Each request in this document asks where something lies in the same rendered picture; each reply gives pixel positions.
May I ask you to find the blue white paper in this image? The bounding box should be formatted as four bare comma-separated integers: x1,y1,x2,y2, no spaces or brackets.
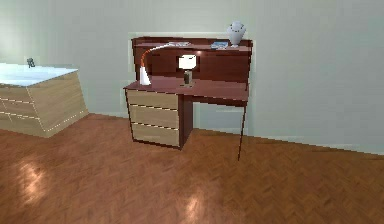
210,41,230,50

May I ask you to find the dark red wooden desk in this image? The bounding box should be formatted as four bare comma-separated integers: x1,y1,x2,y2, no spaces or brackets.
123,35,254,162

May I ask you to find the small white shade table lamp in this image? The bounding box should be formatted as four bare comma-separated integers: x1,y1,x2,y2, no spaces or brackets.
177,54,198,88

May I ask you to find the white orange bendy desk lamp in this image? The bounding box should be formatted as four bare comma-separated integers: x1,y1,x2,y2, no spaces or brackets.
138,44,174,86

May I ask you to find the light wooden chest of drawers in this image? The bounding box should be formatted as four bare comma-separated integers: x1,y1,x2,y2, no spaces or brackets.
0,62,90,139

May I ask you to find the white necklace display bust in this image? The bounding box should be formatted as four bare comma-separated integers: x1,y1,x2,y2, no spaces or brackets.
226,20,247,48

